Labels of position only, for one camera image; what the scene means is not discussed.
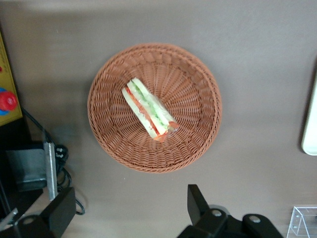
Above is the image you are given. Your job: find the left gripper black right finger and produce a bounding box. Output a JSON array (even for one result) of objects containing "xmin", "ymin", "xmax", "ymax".
[{"xmin": 177, "ymin": 184, "xmax": 283, "ymax": 238}]

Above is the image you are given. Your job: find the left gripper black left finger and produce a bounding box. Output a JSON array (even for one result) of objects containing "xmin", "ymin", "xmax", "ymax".
[{"xmin": 14, "ymin": 187, "xmax": 76, "ymax": 238}]

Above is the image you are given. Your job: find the triangle sandwich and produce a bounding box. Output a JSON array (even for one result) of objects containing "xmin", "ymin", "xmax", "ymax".
[{"xmin": 121, "ymin": 77, "xmax": 179, "ymax": 143}]

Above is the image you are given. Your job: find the round brown wicker basket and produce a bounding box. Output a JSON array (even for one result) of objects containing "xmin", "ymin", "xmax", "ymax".
[{"xmin": 87, "ymin": 43, "xmax": 222, "ymax": 174}]

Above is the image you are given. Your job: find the cream plastic tray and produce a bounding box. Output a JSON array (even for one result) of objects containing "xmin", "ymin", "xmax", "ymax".
[{"xmin": 301, "ymin": 58, "xmax": 317, "ymax": 156}]

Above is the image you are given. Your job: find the black appliance with metal parts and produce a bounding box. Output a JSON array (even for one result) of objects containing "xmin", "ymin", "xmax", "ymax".
[{"xmin": 0, "ymin": 108, "xmax": 75, "ymax": 225}]

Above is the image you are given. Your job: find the clear acrylic bottle rack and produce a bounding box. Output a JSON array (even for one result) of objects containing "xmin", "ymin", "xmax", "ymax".
[{"xmin": 286, "ymin": 205, "xmax": 317, "ymax": 238}]

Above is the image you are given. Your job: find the red emergency stop button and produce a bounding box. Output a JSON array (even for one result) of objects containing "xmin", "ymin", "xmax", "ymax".
[{"xmin": 0, "ymin": 87, "xmax": 18, "ymax": 117}]

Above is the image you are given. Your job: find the yellow control panel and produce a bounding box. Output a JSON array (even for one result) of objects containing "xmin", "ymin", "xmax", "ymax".
[{"xmin": 0, "ymin": 31, "xmax": 23, "ymax": 126}]

